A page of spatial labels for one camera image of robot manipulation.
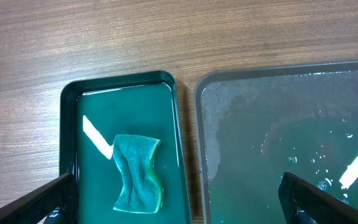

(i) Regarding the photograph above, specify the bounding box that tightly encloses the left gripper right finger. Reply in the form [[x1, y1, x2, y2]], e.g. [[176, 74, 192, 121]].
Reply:
[[278, 172, 358, 224]]

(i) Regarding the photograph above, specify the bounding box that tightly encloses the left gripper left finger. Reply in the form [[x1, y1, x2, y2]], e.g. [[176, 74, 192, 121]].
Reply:
[[0, 173, 79, 224]]

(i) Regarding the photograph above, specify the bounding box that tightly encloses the green yellow sponge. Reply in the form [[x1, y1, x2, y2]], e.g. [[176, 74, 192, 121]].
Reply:
[[112, 134, 163, 214]]

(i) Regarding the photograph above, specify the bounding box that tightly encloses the large black serving tray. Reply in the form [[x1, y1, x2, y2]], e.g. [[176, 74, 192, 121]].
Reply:
[[194, 61, 358, 223]]

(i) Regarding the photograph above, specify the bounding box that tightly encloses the small black water tray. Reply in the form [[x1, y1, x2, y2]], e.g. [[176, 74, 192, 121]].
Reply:
[[59, 71, 191, 224]]

